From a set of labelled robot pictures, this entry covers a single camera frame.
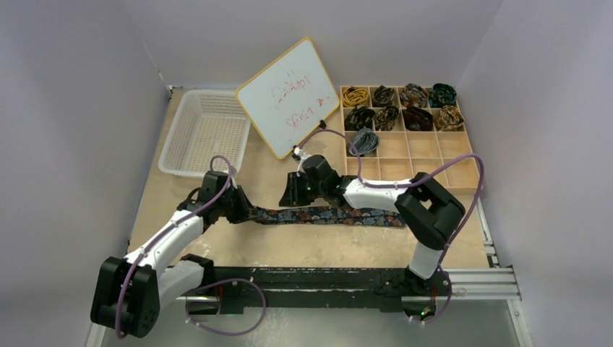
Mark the orange brown rolled tie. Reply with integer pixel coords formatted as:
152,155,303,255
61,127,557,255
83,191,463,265
434,105,465,132

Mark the grey rolled tie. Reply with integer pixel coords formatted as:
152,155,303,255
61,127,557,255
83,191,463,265
347,127,380,157

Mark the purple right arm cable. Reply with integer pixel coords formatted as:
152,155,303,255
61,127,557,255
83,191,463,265
296,128,486,324

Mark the brown patterned rolled tie top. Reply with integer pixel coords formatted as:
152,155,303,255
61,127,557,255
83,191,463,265
399,83,429,108

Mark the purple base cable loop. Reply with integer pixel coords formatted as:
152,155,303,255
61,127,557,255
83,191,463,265
184,278,267,338

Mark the teal dark rolled tie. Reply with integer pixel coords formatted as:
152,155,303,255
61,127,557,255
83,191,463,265
429,83,457,108

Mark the wooden compartment tray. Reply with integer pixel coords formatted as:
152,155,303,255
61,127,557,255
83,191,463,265
340,85,479,194

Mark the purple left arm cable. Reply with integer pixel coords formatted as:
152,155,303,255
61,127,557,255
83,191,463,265
114,155,238,340

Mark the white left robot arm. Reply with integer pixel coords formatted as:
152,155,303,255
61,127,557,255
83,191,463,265
90,171,257,339

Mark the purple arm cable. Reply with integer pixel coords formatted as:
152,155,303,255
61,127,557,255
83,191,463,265
114,155,238,340
296,128,486,324

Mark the white plastic basket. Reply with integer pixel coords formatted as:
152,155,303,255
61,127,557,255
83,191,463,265
158,89,251,179

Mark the dark olive rolled tie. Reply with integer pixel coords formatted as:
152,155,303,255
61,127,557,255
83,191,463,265
374,105,399,131

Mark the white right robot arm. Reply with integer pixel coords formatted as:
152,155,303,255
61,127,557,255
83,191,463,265
279,155,467,294

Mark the white board with yellow frame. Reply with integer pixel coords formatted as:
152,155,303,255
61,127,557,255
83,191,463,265
235,37,340,160

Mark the dark maroon rolled tie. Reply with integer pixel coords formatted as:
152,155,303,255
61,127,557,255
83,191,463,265
403,106,434,132

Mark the navy floral patterned tie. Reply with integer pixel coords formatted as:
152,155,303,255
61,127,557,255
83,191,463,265
254,206,406,227

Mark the yellow rolled tie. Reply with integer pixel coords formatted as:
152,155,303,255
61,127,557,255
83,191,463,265
341,86,371,108

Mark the black gold rolled tie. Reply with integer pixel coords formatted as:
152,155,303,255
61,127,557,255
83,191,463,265
344,105,376,132

